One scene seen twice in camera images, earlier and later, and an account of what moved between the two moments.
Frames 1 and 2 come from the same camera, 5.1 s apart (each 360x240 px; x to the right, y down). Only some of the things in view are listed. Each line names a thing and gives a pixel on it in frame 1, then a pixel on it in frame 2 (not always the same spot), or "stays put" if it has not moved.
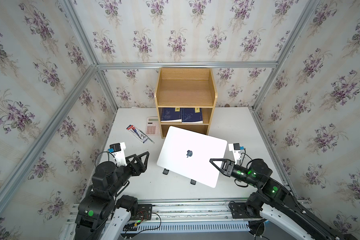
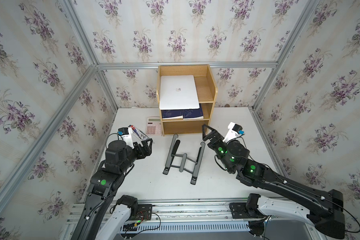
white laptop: x=187 y=153 to x=178 y=92
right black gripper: x=228 y=168 to x=219 y=138
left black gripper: x=140 y=168 to x=147 y=152
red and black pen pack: x=136 y=133 stays put
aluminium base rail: x=211 y=216 stays put
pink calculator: x=153 y=126 stays put
